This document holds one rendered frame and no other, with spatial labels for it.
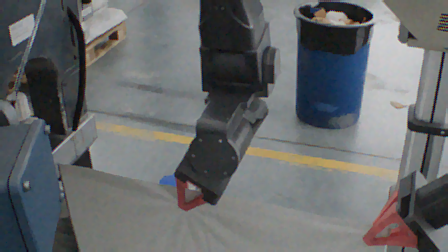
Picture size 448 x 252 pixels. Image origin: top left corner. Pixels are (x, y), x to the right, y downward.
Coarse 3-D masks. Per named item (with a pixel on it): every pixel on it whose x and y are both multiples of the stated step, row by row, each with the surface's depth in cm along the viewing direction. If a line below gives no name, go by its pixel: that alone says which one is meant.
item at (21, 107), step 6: (18, 96) 64; (24, 96) 64; (18, 102) 63; (24, 102) 64; (18, 108) 64; (24, 108) 64; (18, 114) 64; (24, 114) 65; (24, 120) 65; (30, 120) 66
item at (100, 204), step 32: (64, 192) 78; (96, 192) 76; (128, 192) 74; (160, 192) 73; (192, 192) 71; (96, 224) 80; (128, 224) 78; (160, 224) 76; (192, 224) 74; (224, 224) 73; (256, 224) 71; (288, 224) 69; (320, 224) 68; (352, 224) 67
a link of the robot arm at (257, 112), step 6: (252, 102) 62; (258, 102) 63; (264, 102) 63; (252, 108) 61; (258, 108) 62; (264, 108) 63; (246, 114) 59; (252, 114) 60; (258, 114) 61; (264, 114) 62; (252, 120) 59; (258, 120) 61; (264, 120) 63; (252, 126) 61; (258, 126) 62
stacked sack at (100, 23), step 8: (112, 8) 410; (96, 16) 392; (104, 16) 393; (112, 16) 397; (120, 16) 406; (88, 24) 376; (96, 24) 379; (104, 24) 385; (112, 24) 397; (88, 32) 368; (96, 32) 376; (88, 40) 370
